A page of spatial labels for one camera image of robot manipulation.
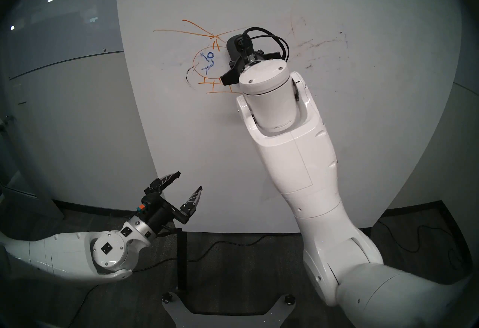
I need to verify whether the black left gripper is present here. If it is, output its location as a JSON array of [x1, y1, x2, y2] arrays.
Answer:
[[144, 171, 203, 233]]

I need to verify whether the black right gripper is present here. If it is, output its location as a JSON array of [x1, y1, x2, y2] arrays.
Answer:
[[220, 51, 281, 86]]

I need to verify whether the dark grey whiteboard eraser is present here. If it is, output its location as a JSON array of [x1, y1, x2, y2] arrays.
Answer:
[[226, 34, 247, 66]]

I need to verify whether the large white whiteboard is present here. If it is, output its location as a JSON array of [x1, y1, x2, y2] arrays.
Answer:
[[113, 0, 461, 234]]

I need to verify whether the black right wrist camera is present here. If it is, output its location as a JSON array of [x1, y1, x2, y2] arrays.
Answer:
[[236, 37, 259, 62]]

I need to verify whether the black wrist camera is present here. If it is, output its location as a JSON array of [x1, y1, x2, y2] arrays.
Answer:
[[236, 37, 259, 62], [135, 192, 162, 215]]

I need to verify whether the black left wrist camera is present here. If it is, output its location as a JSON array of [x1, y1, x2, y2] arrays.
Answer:
[[135, 192, 162, 215]]

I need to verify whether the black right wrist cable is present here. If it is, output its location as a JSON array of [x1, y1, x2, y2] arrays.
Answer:
[[241, 27, 290, 62]]

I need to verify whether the black whiteboard stand post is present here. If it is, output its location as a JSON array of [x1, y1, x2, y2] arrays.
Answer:
[[176, 232, 188, 290]]

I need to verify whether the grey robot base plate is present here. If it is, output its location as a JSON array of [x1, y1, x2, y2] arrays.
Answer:
[[161, 292, 296, 328]]

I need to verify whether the glass wall board with writing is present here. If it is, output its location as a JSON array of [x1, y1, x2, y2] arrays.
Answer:
[[0, 0, 124, 81]]

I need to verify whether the black looped floor cable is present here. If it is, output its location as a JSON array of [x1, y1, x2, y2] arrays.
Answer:
[[374, 219, 464, 268]]

